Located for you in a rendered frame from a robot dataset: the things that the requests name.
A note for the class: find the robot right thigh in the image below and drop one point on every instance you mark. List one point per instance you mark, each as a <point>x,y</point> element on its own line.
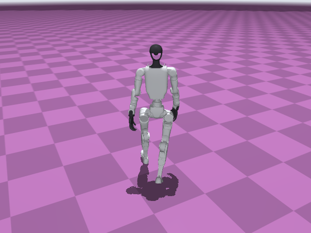
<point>166,129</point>

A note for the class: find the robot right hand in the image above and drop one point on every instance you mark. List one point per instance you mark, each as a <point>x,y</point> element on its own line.
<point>174,111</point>

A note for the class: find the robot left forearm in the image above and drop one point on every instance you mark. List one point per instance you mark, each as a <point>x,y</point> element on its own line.
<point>133,103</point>

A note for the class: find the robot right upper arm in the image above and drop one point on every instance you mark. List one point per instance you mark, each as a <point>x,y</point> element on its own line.
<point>174,81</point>

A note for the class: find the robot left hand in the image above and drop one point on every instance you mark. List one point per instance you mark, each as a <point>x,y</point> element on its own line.
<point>131,120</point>

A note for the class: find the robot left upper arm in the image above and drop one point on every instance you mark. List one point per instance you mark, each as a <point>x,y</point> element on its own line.
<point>138,80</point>

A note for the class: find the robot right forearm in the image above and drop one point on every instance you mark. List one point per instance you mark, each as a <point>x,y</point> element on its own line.
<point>176,100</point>

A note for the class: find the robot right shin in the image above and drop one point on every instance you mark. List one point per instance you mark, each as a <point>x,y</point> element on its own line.
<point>162,160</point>

